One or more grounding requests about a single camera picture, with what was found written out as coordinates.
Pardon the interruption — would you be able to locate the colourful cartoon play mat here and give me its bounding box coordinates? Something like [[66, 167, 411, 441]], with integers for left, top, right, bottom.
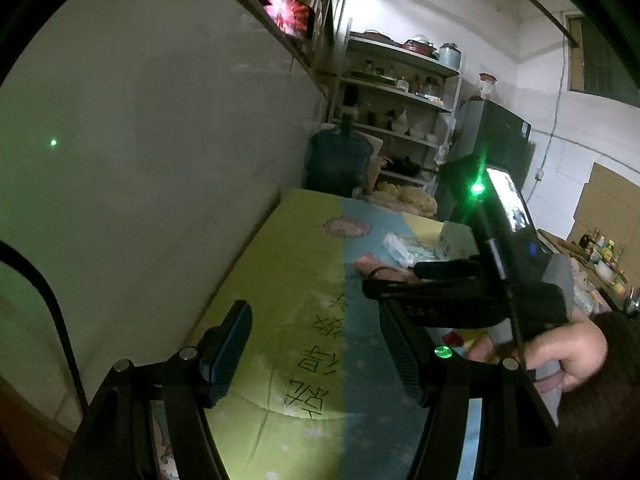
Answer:
[[150, 187, 484, 480]]

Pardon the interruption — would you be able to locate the person's right hand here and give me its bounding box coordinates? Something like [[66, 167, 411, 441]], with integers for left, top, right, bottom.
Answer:
[[465, 308, 612, 393]]

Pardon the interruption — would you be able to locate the woven basket with cloths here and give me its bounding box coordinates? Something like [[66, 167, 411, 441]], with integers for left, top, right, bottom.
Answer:
[[364, 182, 437, 219]]

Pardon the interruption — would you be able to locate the yellow green bottle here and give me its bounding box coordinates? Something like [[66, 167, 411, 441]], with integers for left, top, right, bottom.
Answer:
[[601, 240, 615, 263]]

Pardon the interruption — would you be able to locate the dark grey refrigerator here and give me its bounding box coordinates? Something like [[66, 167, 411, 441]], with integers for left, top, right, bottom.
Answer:
[[447, 100, 532, 191]]

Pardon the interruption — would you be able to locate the kitchen counter with wooden top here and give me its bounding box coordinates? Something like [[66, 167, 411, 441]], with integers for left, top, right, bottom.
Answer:
[[537, 229, 639, 320]]

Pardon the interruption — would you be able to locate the wet wipes pack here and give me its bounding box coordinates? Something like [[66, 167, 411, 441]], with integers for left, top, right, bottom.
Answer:
[[383, 232, 440, 269]]

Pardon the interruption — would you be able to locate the white bowl on counter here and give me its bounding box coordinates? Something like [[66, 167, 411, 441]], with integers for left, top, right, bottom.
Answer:
[[594, 260, 614, 284]]

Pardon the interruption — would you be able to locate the glass jar on refrigerator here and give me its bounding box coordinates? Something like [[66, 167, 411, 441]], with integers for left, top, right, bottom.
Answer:
[[478, 72, 498, 101]]

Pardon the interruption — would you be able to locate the dark green water jug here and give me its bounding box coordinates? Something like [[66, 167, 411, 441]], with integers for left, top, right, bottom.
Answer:
[[303, 114, 373, 198]]

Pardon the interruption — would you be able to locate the red lidded pot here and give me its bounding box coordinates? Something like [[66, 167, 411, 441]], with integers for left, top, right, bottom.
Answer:
[[401, 35, 437, 58]]

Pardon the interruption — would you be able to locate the phone with lit screen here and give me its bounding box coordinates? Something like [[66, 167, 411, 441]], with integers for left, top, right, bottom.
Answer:
[[258, 0, 316, 41]]

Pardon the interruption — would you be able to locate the light blue pot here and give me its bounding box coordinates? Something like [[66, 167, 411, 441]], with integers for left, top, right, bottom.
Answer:
[[438, 42, 462, 70]]

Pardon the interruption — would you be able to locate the black cable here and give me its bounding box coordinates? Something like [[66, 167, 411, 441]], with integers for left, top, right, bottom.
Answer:
[[0, 239, 91, 411]]

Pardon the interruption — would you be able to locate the white metal shelf rack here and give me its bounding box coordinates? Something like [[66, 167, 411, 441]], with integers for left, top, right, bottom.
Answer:
[[326, 30, 463, 194]]

